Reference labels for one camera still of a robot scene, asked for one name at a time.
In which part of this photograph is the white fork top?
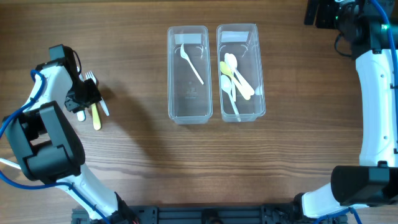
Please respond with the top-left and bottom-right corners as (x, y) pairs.
(86, 70), (110, 116)

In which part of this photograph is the light blue plastic fork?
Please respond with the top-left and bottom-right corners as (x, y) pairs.
(76, 111), (86, 122)

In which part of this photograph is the yellow plastic fork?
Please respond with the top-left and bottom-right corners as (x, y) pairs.
(91, 103), (101, 131)

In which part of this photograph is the white thick-handled spoon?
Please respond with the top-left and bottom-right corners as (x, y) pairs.
(225, 54), (254, 96)

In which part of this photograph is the bent white plastic fork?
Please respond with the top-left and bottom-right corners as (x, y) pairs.
(180, 44), (204, 85)

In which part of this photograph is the yellow plastic spoon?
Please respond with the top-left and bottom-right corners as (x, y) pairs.
(220, 61), (251, 100)

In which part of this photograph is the white thin spoon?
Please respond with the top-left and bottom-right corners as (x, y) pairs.
(220, 75), (242, 122)

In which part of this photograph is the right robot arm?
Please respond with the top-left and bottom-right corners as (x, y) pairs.
(290, 0), (397, 223)

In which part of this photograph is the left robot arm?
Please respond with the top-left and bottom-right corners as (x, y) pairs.
(1, 44), (140, 223)

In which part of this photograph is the left clear plastic container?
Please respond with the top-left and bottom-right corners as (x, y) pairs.
(167, 26), (213, 125)

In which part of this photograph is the clear plastic container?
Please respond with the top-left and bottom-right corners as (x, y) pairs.
(167, 26), (213, 125)
(216, 24), (266, 123)

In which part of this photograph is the right clear plastic container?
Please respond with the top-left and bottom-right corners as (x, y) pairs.
(216, 24), (266, 123)

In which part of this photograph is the right blue cable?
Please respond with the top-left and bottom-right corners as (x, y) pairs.
(313, 0), (398, 224)

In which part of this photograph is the blue cable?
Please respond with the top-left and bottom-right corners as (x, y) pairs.
(0, 69), (111, 224)
(313, 0), (398, 224)

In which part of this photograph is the left blue cable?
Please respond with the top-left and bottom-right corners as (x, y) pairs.
(0, 69), (111, 224)

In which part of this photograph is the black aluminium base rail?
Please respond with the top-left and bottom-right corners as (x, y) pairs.
(71, 203), (348, 224)

